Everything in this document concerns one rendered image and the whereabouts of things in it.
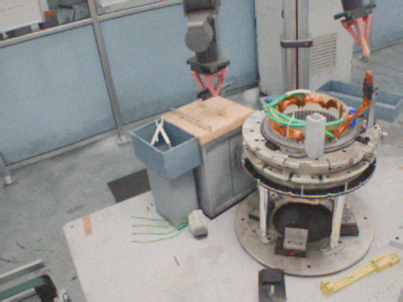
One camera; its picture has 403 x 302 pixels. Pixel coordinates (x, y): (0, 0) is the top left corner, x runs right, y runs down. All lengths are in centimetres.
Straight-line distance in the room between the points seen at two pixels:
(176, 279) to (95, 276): 22
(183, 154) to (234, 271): 33
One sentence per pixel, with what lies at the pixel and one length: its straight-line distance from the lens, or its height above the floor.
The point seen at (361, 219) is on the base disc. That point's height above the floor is 80.
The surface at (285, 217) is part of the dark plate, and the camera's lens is 112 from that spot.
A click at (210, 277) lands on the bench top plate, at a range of 98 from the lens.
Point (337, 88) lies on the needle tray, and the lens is 128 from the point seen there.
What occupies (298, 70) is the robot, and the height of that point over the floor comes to 107.
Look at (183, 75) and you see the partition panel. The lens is 327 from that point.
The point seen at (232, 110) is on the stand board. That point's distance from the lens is 107.
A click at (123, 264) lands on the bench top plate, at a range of 106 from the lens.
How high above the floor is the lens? 154
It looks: 32 degrees down
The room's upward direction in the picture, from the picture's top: 8 degrees counter-clockwise
